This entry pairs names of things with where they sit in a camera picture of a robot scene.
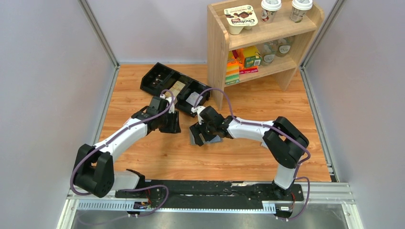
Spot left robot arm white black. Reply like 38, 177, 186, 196
70, 94, 181, 198

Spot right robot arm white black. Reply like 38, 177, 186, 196
190, 106, 309, 190

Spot grey card in tray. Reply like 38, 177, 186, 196
186, 92, 199, 107

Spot tan cards in tray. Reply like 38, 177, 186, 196
170, 81, 185, 96

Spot black organizer tray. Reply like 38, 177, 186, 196
140, 62, 210, 117

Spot colourful sticky note stack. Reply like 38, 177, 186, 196
225, 61, 240, 85

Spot red flat packet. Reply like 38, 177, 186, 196
239, 66, 258, 74

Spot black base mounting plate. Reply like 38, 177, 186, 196
115, 180, 304, 209

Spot orange snack bag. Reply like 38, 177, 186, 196
226, 51, 242, 72

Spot green yellow box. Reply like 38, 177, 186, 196
236, 45, 262, 68

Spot wooden shelf unit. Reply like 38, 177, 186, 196
207, 0, 325, 111

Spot left glass jar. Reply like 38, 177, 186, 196
260, 42, 277, 66

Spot glass jar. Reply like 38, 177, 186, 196
260, 42, 277, 66
276, 36, 295, 57

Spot right glass jar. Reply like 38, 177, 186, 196
276, 36, 295, 57

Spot Chobani yogurt pack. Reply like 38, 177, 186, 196
224, 5, 258, 35

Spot left paper coffee cup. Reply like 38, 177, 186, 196
261, 0, 282, 23

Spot paper coffee cup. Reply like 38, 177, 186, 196
261, 0, 282, 23
290, 0, 313, 23

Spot right paper coffee cup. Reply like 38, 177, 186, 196
290, 0, 313, 23

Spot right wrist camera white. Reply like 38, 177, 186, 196
191, 106, 205, 125

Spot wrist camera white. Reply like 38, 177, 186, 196
191, 106, 205, 125
160, 94, 175, 114

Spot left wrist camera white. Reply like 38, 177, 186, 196
160, 94, 175, 114

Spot aluminium frame rail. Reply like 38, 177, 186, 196
65, 181, 355, 214

